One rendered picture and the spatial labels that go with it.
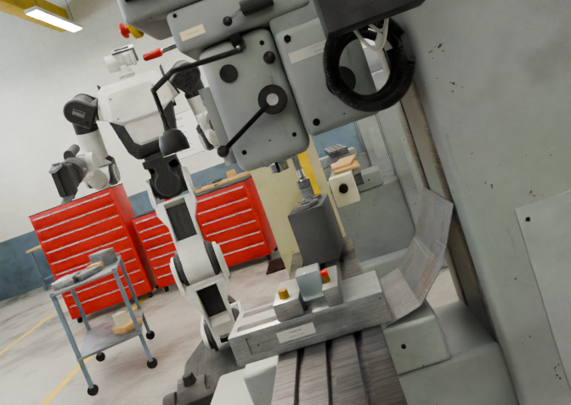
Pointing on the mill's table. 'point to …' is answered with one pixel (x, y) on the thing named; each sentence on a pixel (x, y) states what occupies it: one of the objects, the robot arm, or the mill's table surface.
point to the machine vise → (311, 318)
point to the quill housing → (262, 132)
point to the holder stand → (316, 229)
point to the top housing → (167, 1)
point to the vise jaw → (289, 308)
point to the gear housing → (187, 33)
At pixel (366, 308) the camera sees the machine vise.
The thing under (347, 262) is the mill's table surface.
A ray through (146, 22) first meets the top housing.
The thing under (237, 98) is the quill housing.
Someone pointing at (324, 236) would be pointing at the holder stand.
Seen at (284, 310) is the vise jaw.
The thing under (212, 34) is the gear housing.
